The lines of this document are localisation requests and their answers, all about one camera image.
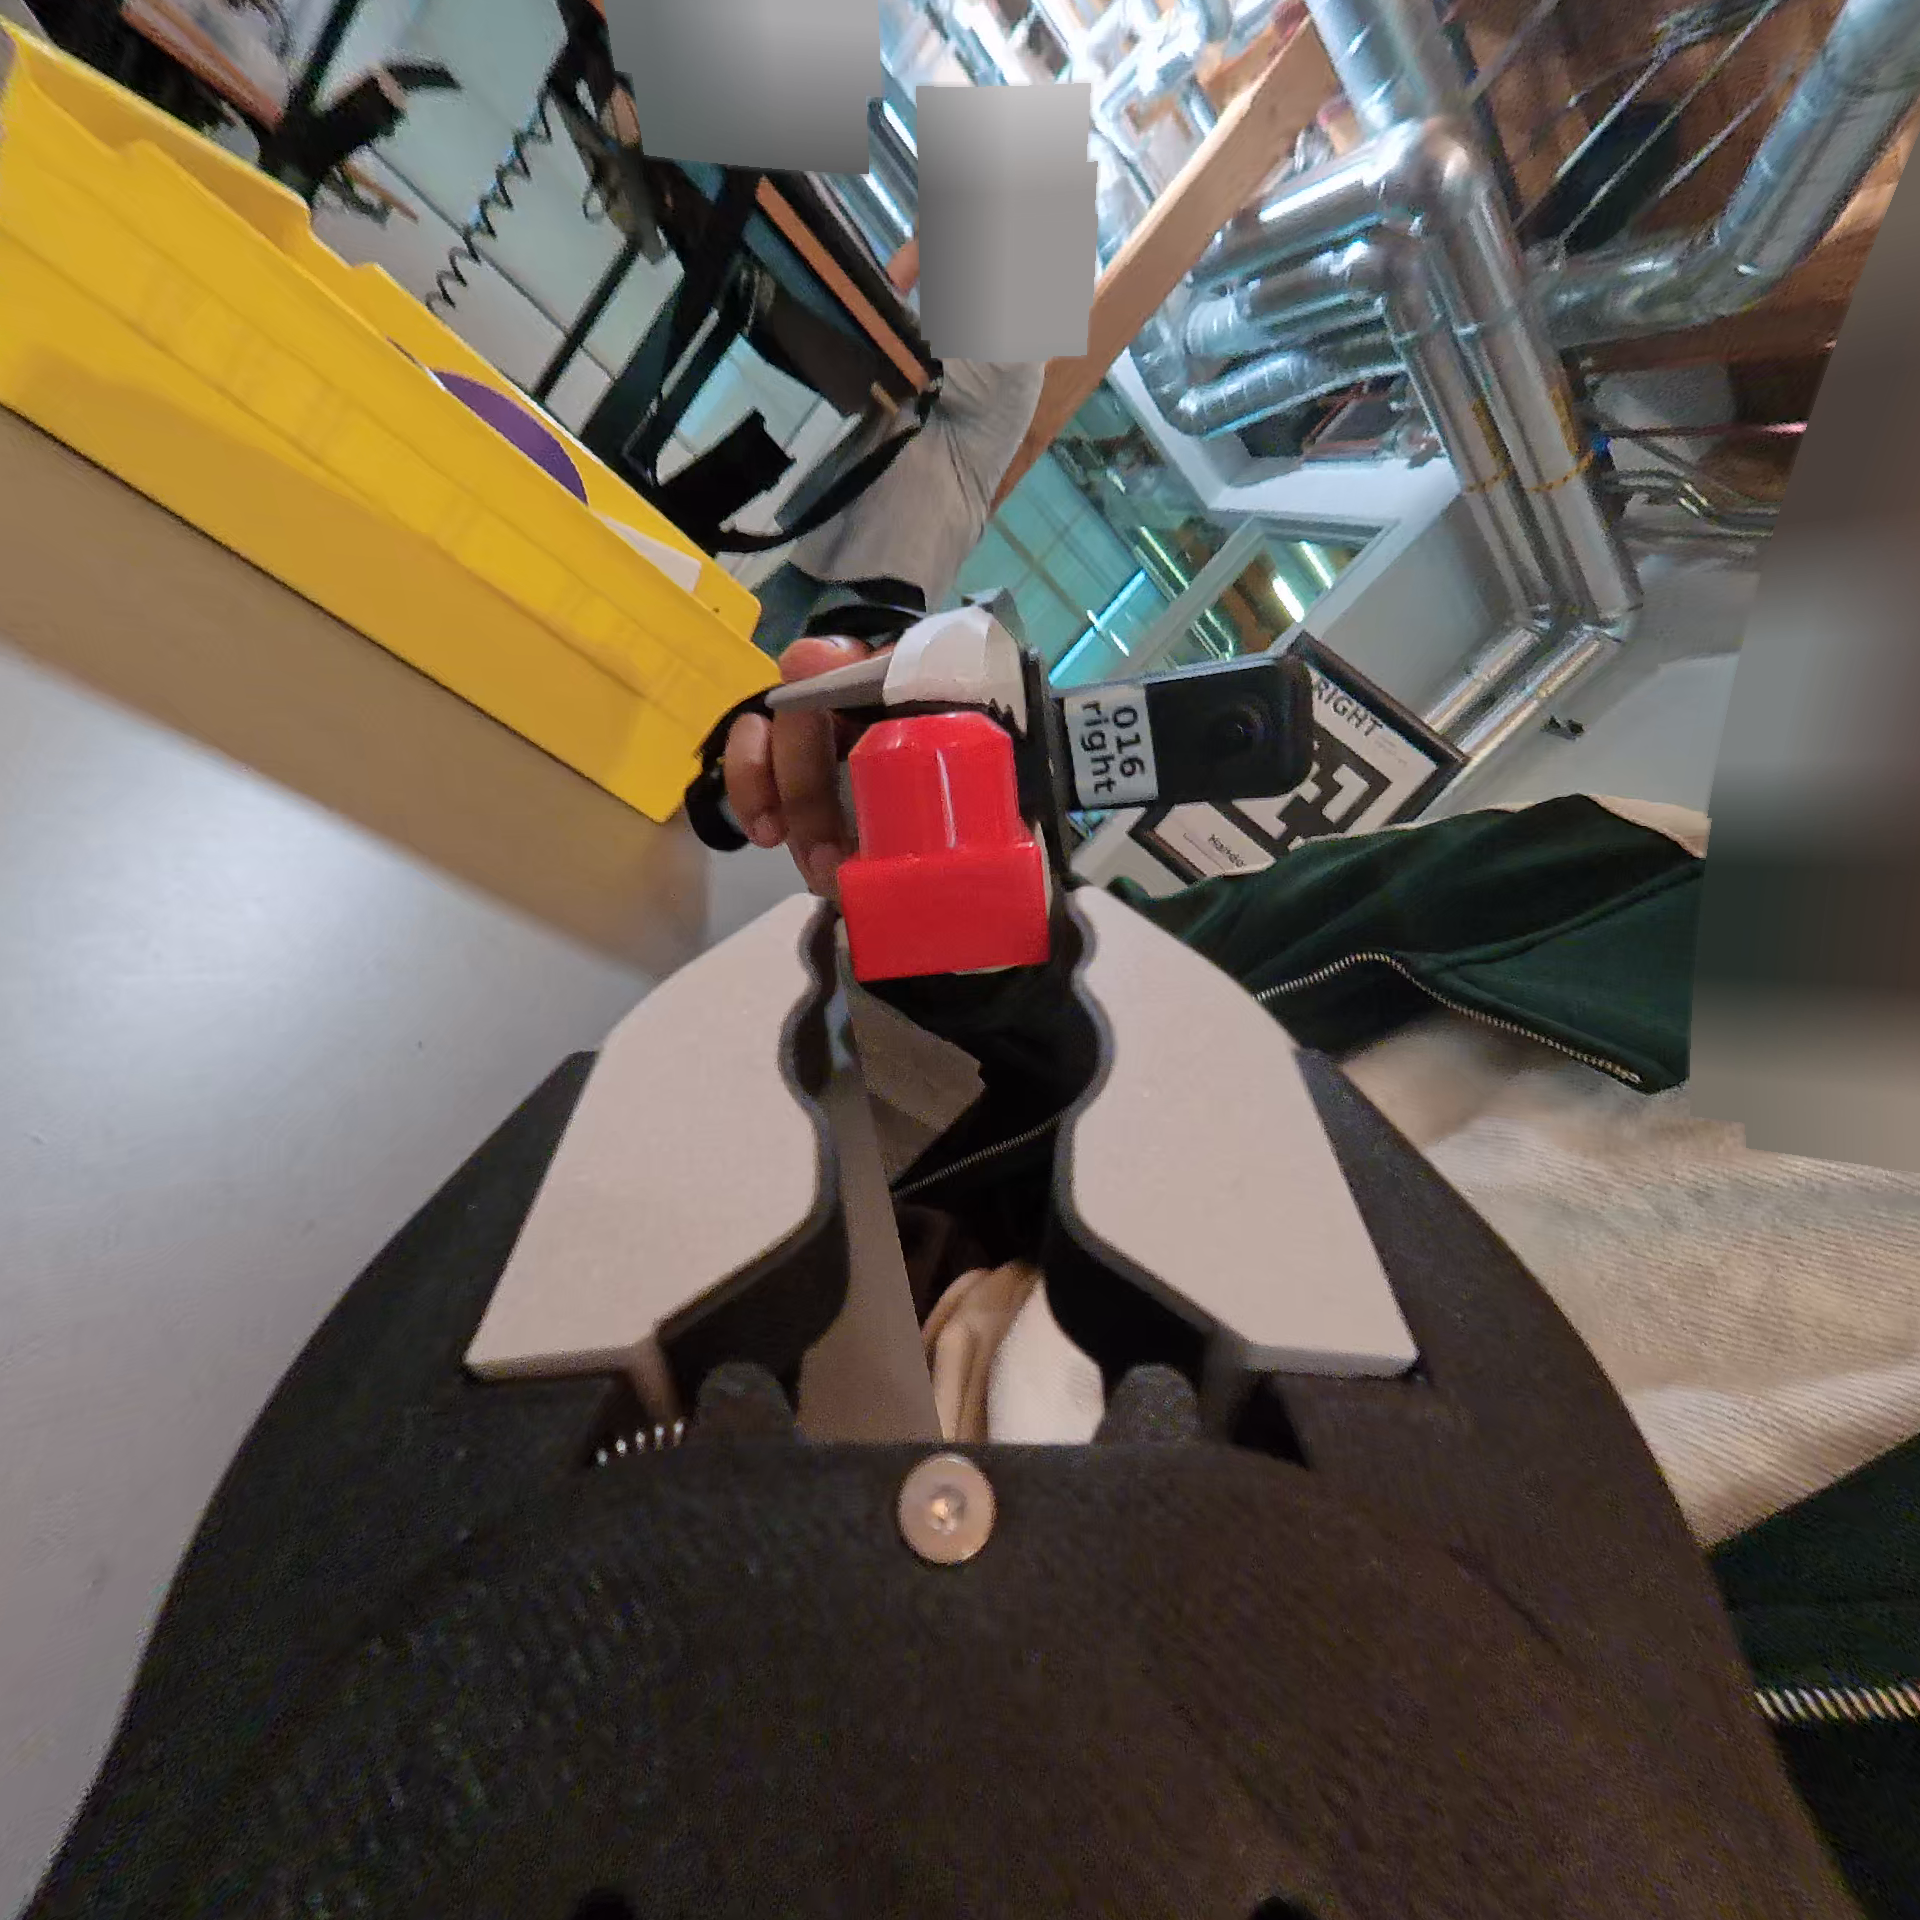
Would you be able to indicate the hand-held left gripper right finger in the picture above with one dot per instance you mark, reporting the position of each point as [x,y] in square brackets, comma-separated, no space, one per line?
[1231,1171]

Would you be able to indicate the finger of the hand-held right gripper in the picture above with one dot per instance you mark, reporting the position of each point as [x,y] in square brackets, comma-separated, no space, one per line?
[960,660]
[915,1080]

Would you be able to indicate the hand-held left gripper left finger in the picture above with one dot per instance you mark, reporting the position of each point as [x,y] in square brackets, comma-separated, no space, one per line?
[662,1171]

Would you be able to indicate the red toy brick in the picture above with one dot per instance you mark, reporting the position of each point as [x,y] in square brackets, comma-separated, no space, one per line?
[938,856]

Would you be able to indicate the white segmented block strip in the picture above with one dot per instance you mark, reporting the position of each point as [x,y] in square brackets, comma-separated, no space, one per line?
[653,550]

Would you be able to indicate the yellow plastic bin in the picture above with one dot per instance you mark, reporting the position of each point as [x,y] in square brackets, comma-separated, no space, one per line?
[301,494]

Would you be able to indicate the black standing desk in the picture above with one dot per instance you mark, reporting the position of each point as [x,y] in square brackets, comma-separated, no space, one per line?
[781,283]

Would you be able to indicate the person's right hand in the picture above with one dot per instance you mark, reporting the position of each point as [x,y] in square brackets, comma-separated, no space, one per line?
[809,779]

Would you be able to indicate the large framed marker poster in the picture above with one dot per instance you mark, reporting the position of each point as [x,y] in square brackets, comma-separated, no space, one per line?
[1350,795]

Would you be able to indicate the person's green zip jacket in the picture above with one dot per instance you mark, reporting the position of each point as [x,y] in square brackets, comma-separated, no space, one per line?
[1424,914]

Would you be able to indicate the person's white knit sweater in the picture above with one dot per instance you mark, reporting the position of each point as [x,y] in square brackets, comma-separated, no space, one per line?
[1650,1276]

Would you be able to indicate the slanted wooden beam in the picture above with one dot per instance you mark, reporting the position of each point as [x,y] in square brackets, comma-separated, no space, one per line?
[1170,254]

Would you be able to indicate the silver ventilation ducts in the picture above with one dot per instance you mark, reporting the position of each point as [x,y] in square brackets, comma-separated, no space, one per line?
[1424,299]

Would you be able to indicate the purple disc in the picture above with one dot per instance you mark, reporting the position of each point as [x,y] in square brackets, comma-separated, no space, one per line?
[510,427]

